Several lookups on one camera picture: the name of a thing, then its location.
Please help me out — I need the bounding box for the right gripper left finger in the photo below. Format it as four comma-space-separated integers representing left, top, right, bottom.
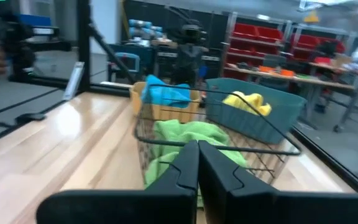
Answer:
35, 139, 200, 224

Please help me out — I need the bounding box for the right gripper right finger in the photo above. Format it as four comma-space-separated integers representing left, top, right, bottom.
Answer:
198, 139, 358, 224

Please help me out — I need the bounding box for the green microfiber towel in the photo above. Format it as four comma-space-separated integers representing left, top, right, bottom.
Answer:
152, 119, 229, 147
144, 146, 248, 208

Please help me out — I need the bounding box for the yellow microfiber towel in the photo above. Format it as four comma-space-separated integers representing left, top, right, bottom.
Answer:
222, 91, 264, 113
256, 102, 273, 117

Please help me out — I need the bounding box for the teal plastic basket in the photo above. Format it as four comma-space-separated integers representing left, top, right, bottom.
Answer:
204, 77, 308, 145

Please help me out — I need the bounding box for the yellow plastic basket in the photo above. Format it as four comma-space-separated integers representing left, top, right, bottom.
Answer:
129, 81, 202, 124

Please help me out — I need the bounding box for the wooden workbench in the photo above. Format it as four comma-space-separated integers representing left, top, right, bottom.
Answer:
225, 60, 358, 138

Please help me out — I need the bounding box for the silver aluminium extrusion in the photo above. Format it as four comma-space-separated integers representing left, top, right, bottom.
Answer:
62, 61, 86, 101

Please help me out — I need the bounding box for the shelf with red bins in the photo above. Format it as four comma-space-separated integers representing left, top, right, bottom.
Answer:
222, 12, 291, 78
290, 26, 354, 63

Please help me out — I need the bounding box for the black wire basket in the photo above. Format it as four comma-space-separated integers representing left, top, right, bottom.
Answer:
133, 83, 303, 187

